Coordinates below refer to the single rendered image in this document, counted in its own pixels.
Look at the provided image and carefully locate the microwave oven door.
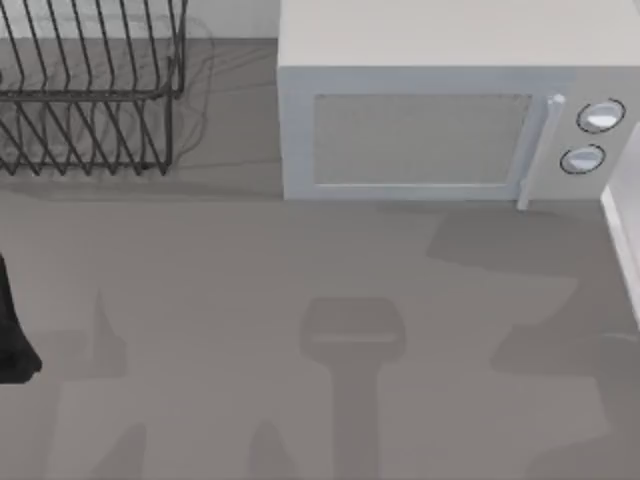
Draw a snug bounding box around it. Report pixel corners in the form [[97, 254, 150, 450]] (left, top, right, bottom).
[[278, 66, 561, 202]]

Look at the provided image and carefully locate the pale microwave oven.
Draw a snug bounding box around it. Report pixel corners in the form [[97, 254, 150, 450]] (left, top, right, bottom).
[[276, 0, 640, 211]]

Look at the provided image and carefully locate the small microwave knob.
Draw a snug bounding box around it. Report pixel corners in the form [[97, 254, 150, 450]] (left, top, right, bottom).
[[558, 143, 607, 175]]

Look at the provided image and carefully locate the large microwave knob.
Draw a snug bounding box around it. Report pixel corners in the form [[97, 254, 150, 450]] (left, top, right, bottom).
[[575, 98, 627, 134]]

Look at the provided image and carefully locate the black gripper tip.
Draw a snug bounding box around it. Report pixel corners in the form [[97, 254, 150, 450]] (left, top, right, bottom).
[[0, 254, 43, 385]]

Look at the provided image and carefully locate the microwave door handle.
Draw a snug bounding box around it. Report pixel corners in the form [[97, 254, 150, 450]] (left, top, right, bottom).
[[515, 93, 567, 211]]

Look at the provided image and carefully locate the black wire dish rack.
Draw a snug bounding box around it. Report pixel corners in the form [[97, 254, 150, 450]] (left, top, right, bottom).
[[0, 0, 190, 177]]

